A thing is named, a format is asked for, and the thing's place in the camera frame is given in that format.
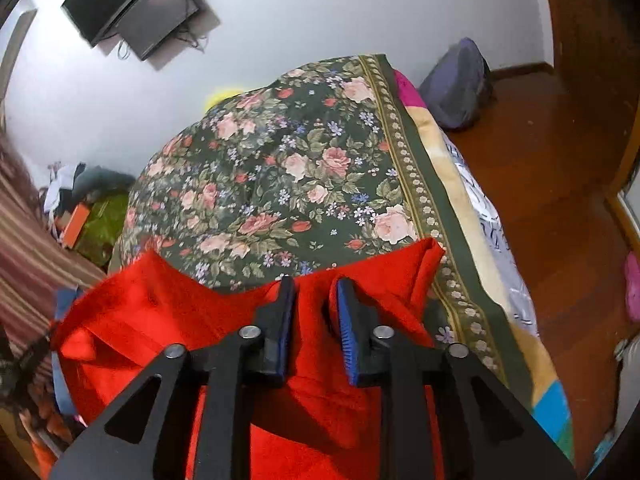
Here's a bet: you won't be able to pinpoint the yellow round thing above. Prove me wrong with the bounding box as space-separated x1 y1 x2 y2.
204 87 246 113

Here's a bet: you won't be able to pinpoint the striped brown curtain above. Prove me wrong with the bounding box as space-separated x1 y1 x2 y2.
0 130 108 361

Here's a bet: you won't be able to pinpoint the orange box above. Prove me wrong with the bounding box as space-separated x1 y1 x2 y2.
62 202 92 250

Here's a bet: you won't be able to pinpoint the floral green blanket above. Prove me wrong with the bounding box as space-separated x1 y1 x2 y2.
117 52 536 401

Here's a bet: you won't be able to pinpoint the small black wall monitor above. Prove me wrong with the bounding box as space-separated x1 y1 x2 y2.
120 0 201 61

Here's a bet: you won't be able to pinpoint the pink slipper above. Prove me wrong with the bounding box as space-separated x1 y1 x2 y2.
622 252 640 323

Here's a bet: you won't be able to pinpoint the red zip jacket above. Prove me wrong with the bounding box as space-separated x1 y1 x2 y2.
50 237 447 480

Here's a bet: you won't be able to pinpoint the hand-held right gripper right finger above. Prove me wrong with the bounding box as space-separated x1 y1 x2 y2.
330 277 576 480

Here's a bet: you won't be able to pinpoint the grey cushion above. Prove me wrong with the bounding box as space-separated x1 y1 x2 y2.
75 164 137 196

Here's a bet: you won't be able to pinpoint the grey purple backpack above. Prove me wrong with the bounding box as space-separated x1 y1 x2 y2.
417 37 496 132

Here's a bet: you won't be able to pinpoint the colourful bed sheet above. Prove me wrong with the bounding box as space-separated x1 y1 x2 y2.
392 70 576 471

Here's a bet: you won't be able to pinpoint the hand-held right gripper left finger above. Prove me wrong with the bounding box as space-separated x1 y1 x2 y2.
50 276 299 480

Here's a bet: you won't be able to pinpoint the white air conditioner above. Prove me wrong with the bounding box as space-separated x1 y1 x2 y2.
0 7 38 111

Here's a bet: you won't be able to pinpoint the pile of clutter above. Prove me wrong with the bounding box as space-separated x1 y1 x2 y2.
40 161 86 221

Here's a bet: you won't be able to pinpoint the green patterned table cover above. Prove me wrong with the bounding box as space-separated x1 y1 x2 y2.
75 192 132 266

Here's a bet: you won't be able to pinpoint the blue jeans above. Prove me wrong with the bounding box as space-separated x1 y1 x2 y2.
52 287 83 413

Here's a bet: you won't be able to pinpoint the brown wooden door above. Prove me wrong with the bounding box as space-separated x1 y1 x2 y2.
539 0 640 171

